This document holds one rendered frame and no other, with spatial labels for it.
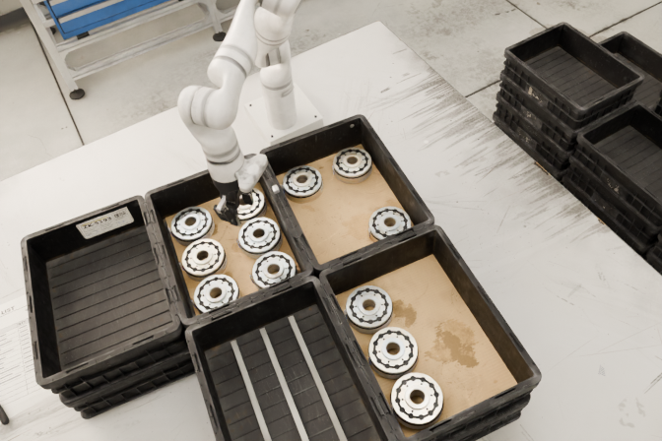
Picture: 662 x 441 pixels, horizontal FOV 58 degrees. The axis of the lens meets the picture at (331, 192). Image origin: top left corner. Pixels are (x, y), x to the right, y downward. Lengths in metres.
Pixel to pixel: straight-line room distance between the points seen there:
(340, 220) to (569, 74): 1.27
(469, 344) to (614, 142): 1.27
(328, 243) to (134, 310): 0.48
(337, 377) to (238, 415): 0.21
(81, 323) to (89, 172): 0.62
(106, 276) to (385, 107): 0.98
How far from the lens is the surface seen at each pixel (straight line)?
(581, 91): 2.39
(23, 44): 4.00
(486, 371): 1.31
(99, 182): 1.94
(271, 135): 1.83
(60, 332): 1.52
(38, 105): 3.51
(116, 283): 1.53
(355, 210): 1.50
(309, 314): 1.36
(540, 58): 2.50
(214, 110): 1.06
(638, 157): 2.38
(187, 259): 1.46
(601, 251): 1.68
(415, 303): 1.36
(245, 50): 1.14
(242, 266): 1.45
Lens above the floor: 2.04
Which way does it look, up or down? 52 degrees down
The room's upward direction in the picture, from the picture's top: 7 degrees counter-clockwise
